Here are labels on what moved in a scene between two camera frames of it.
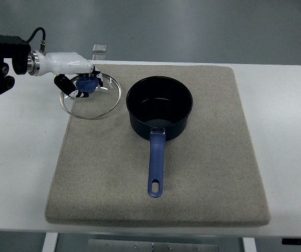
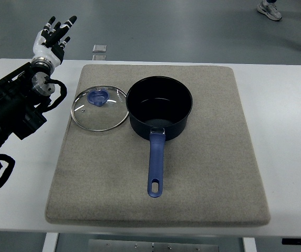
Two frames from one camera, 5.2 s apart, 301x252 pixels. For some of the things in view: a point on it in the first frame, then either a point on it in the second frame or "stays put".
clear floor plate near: (99, 57) stays put
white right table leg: (249, 244) stays put
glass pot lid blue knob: (100, 102) → (100, 108)
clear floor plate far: (99, 48) stays put
